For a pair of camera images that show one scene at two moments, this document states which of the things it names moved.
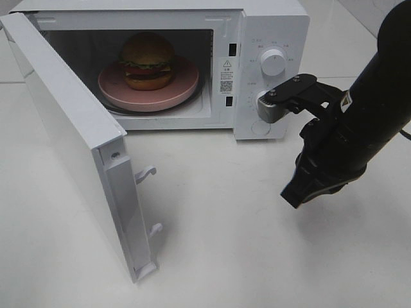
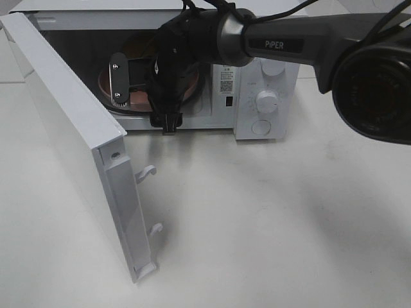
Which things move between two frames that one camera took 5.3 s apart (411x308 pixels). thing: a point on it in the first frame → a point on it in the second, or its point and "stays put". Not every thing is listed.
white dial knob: [273, 62] stays put
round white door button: [261, 128] stays put
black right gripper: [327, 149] → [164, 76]
